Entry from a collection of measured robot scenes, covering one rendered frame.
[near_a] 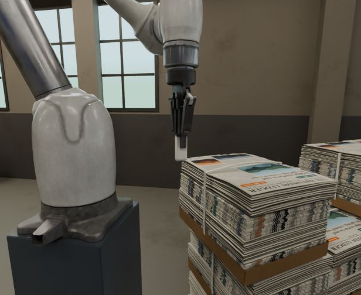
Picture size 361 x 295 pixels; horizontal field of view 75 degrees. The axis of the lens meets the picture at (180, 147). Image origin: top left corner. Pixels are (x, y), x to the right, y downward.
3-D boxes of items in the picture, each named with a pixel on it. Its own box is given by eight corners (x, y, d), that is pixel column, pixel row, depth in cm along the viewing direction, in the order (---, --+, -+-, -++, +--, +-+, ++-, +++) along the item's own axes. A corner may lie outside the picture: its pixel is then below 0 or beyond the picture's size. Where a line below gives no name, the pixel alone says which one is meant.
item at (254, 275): (208, 249, 68) (208, 235, 68) (282, 227, 80) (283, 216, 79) (244, 287, 54) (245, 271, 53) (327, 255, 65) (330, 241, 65)
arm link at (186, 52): (189, 50, 65) (189, 72, 66) (157, 47, 61) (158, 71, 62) (205, 43, 56) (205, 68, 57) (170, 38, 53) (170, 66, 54)
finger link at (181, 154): (186, 134, 63) (187, 134, 63) (186, 160, 65) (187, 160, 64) (176, 134, 62) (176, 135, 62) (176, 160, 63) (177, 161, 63)
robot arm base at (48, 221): (-6, 245, 43) (-11, 216, 42) (71, 198, 64) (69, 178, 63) (85, 257, 39) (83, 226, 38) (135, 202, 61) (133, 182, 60)
